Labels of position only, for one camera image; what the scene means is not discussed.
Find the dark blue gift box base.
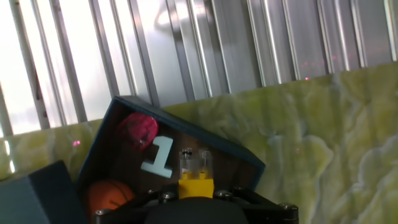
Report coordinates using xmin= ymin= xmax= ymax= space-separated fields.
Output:
xmin=75 ymin=95 xmax=266 ymax=200

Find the green marble pattern mat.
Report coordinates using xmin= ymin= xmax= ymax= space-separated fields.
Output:
xmin=0 ymin=62 xmax=398 ymax=224

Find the orange toy basketball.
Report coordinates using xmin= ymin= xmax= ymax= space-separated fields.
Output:
xmin=85 ymin=179 xmax=136 ymax=218

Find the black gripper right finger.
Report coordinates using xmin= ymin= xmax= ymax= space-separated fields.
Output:
xmin=213 ymin=185 xmax=299 ymax=224

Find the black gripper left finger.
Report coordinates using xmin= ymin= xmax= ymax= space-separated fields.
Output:
xmin=94 ymin=183 xmax=180 ymax=224

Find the yellow teal clear brick stack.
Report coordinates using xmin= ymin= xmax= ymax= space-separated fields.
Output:
xmin=178 ymin=147 xmax=216 ymax=200

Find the light blue number one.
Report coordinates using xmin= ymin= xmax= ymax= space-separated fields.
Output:
xmin=140 ymin=136 xmax=175 ymax=179

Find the dark blue ribboned box lid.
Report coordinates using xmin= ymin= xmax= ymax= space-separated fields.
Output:
xmin=0 ymin=160 xmax=90 ymax=224

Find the pink translucent plastic toy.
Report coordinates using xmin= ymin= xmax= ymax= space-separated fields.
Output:
xmin=117 ymin=111 xmax=160 ymax=152

